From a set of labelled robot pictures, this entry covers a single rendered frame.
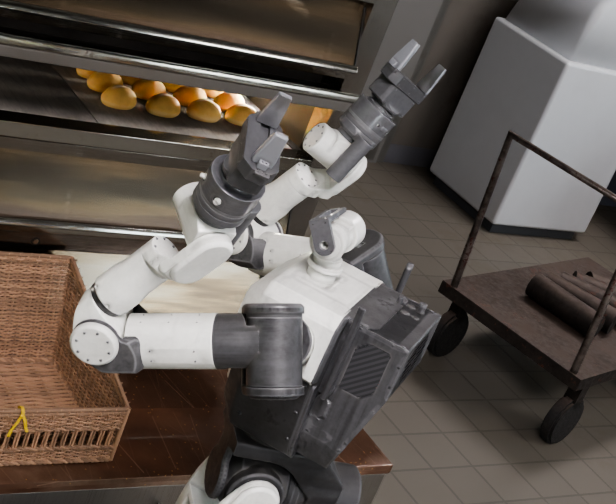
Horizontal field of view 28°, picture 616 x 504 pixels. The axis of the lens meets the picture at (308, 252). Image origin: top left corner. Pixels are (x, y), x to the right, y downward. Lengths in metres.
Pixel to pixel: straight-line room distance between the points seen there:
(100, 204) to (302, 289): 1.12
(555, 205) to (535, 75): 0.80
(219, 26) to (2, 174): 0.62
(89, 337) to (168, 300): 1.40
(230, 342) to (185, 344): 0.07
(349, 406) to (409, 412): 2.77
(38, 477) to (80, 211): 0.68
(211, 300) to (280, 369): 1.51
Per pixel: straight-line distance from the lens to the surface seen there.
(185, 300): 3.41
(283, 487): 2.33
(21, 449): 2.83
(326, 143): 2.38
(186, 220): 1.89
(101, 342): 1.99
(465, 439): 4.90
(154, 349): 2.00
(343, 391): 2.12
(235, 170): 1.77
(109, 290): 1.97
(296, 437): 2.18
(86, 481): 2.89
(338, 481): 2.34
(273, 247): 2.46
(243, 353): 1.97
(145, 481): 2.96
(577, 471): 5.09
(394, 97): 2.39
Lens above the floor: 2.27
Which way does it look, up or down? 23 degrees down
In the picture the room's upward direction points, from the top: 22 degrees clockwise
